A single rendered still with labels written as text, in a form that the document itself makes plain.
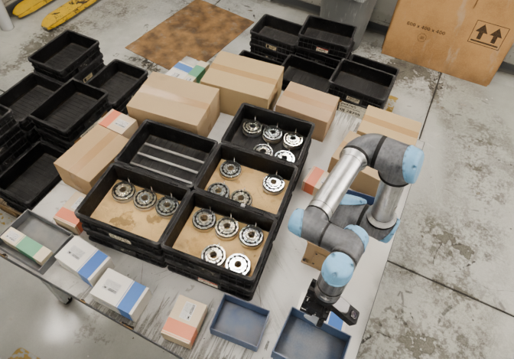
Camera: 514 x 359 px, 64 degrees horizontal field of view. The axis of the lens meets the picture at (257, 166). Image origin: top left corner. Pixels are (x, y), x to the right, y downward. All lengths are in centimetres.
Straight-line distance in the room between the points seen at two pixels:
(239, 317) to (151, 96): 122
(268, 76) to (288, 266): 109
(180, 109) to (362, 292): 125
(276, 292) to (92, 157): 107
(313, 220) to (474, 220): 221
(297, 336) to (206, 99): 132
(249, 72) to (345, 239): 148
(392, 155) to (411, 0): 293
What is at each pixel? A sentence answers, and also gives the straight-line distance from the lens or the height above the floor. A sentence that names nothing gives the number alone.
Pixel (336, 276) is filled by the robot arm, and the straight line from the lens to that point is 107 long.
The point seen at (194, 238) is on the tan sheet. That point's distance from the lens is 182.
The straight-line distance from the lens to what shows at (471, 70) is 434.
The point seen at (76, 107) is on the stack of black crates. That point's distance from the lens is 296.
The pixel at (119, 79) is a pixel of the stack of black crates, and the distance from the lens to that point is 328.
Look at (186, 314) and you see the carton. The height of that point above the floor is 78.
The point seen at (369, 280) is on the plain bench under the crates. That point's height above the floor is 70.
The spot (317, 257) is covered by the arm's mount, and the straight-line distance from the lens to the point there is 184.
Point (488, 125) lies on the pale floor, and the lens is 400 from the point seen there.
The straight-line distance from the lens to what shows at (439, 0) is 417.
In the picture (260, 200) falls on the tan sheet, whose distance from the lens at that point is 192.
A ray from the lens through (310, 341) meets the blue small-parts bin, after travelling 143.
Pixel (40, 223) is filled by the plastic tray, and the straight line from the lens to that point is 218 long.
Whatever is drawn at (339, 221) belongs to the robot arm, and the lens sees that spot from 175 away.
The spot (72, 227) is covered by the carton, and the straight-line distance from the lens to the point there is 205.
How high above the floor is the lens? 242
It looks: 52 degrees down
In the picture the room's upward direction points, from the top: 4 degrees clockwise
